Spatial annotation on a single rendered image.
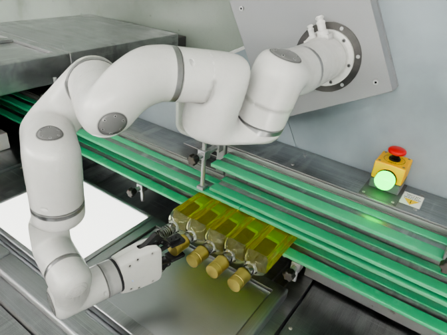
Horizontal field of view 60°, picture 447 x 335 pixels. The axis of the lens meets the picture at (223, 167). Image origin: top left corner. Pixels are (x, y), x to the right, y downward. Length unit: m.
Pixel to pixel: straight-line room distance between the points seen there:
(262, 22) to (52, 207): 0.65
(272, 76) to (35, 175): 0.39
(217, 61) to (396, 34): 0.48
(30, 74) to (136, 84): 1.12
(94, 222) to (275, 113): 0.74
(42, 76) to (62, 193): 1.07
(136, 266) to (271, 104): 0.45
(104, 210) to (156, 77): 0.79
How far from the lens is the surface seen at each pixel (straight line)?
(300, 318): 1.05
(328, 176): 0.99
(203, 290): 1.02
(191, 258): 0.91
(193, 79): 0.59
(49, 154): 0.60
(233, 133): 0.68
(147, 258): 0.87
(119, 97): 0.54
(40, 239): 0.82
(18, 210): 1.36
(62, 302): 0.80
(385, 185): 0.94
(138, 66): 0.55
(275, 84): 0.66
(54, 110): 0.68
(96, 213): 1.28
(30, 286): 1.10
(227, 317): 0.97
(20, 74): 1.62
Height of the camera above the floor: 1.68
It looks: 47 degrees down
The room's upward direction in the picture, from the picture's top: 122 degrees counter-clockwise
